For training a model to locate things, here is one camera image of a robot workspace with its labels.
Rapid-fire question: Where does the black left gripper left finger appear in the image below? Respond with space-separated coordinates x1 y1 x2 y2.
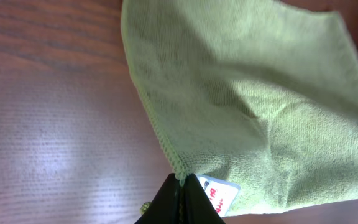
135 174 181 224

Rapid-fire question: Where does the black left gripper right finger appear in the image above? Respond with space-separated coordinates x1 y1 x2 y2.
183 174 225 224

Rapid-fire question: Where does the light green microfiber cloth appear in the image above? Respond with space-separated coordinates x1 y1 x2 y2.
121 0 358 216

